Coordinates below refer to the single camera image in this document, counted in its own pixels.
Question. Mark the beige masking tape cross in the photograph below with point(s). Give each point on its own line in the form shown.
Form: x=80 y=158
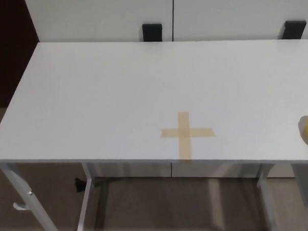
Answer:
x=184 y=134

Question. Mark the white metal desk frame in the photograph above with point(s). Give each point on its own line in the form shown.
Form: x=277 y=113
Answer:
x=16 y=185

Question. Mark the left black wall bracket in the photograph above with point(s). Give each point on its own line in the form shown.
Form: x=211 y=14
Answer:
x=152 y=32

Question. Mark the right black wall bracket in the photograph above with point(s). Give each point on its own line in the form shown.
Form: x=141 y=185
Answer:
x=294 y=30

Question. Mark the black wall bracket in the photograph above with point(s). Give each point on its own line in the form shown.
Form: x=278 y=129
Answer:
x=152 y=32
x=294 y=30

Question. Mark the small black floor object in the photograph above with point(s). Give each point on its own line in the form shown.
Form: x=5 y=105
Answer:
x=80 y=185

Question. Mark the white hook on desk leg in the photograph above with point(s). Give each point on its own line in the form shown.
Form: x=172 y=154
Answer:
x=19 y=206

